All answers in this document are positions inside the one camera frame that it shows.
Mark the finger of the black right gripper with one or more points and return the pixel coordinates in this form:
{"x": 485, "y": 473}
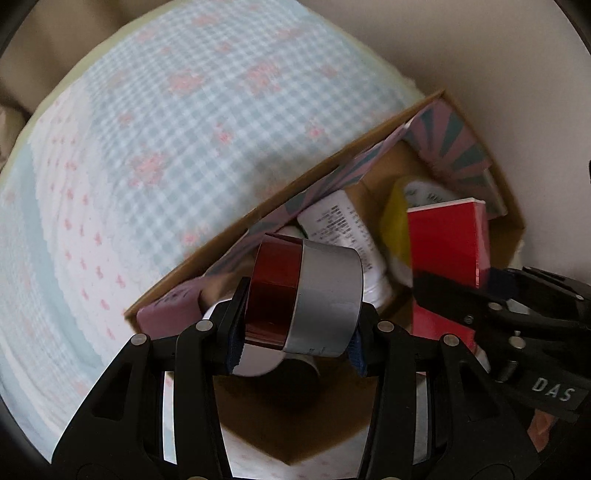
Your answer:
{"x": 461, "y": 304}

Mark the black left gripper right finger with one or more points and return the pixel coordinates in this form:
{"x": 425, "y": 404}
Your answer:
{"x": 362, "y": 351}

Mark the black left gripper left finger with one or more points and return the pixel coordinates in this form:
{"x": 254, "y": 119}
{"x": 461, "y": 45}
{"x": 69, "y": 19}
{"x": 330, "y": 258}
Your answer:
{"x": 236, "y": 323}

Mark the red cosmetics box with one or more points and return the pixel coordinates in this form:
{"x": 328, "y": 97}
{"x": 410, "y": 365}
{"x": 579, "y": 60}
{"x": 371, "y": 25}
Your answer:
{"x": 451, "y": 239}

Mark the red lid silver jar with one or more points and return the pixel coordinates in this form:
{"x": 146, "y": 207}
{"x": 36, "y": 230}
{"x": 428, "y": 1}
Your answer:
{"x": 304, "y": 297}

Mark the person's right hand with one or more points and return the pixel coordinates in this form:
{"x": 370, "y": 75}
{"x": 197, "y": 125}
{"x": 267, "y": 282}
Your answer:
{"x": 540, "y": 427}

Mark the white lid green jar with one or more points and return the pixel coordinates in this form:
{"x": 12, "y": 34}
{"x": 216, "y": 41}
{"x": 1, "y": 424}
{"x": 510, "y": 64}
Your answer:
{"x": 257, "y": 361}

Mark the cardboard box pink lining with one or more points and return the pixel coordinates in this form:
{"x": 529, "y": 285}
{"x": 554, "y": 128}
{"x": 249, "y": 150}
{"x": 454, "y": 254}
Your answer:
{"x": 432, "y": 139}

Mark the yellow tape roll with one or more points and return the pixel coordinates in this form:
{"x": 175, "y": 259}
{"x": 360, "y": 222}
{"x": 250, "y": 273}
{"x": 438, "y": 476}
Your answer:
{"x": 408, "y": 192}

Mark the white pill bottle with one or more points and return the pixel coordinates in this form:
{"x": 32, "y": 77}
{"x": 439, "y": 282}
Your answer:
{"x": 334, "y": 221}

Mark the checkered floral bed cover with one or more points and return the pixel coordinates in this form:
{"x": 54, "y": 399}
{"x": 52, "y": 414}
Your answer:
{"x": 171, "y": 132}

